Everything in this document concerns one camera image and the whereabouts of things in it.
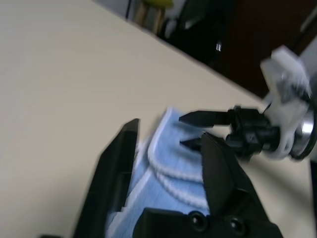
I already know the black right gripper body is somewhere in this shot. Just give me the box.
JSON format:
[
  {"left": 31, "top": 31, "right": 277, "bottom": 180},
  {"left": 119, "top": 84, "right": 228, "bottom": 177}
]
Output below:
[{"left": 226, "top": 106, "right": 281, "bottom": 160}]

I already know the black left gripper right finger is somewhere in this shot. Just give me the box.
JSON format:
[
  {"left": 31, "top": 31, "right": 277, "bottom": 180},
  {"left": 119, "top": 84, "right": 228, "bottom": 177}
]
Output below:
[{"left": 200, "top": 131, "right": 276, "bottom": 226}]

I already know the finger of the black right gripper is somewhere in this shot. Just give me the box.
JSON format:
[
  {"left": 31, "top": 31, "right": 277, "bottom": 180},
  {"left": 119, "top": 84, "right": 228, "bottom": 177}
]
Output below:
[
  {"left": 179, "top": 137, "right": 204, "bottom": 151},
  {"left": 178, "top": 110, "right": 230, "bottom": 128}
]

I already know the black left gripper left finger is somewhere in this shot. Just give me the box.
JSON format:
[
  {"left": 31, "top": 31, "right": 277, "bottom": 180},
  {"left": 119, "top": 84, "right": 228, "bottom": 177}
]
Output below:
[{"left": 72, "top": 118, "right": 141, "bottom": 238}]

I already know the light blue terry towel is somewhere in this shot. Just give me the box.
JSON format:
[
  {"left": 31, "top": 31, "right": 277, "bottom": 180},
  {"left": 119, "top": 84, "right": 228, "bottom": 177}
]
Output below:
[{"left": 106, "top": 106, "right": 211, "bottom": 238}]

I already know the black office chair chrome base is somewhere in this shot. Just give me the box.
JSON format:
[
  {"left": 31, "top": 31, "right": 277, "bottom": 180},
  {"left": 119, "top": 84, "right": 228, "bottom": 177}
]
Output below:
[{"left": 160, "top": 4, "right": 225, "bottom": 68}]

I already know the green cushioned wooden stool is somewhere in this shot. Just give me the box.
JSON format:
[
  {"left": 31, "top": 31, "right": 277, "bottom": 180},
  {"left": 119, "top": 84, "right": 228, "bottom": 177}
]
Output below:
[{"left": 135, "top": 0, "right": 174, "bottom": 34}]

